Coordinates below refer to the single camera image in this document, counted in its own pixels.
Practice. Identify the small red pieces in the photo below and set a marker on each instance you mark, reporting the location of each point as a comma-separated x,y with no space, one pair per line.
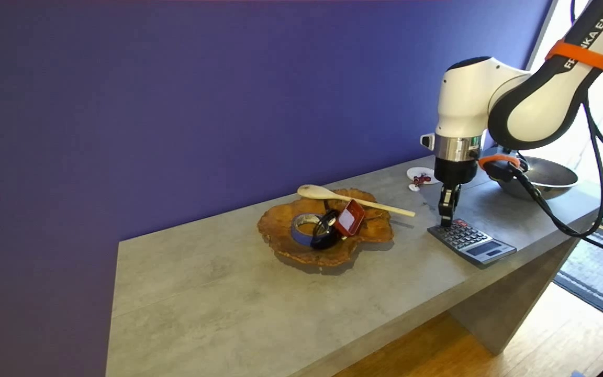
422,179

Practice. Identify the small white piece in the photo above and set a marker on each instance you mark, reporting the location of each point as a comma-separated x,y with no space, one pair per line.
413,187

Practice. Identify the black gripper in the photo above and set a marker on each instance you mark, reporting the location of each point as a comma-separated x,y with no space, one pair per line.
457,169

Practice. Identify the grey Casio calculator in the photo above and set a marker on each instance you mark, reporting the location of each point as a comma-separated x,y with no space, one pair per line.
486,250

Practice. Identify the metal mixing bowl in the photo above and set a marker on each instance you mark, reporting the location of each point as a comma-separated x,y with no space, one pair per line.
554,183

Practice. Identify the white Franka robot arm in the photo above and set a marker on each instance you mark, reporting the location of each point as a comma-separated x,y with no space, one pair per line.
465,96

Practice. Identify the grey concrete cabinet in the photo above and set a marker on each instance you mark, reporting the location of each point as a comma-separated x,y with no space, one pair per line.
210,299

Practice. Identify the small white plate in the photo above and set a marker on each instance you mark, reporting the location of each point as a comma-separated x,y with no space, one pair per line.
413,173

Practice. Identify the live-edge wooden slab tray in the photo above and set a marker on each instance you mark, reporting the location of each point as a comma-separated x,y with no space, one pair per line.
280,237

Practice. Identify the dark floor mat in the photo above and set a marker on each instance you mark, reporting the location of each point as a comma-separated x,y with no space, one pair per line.
602,269

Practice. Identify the red square box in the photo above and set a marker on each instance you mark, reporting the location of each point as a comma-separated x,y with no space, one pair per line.
347,220

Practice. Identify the wooden spoon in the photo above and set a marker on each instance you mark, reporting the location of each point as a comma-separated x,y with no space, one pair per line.
312,191

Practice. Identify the blue tape roll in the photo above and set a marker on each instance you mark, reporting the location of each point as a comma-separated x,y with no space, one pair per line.
305,242

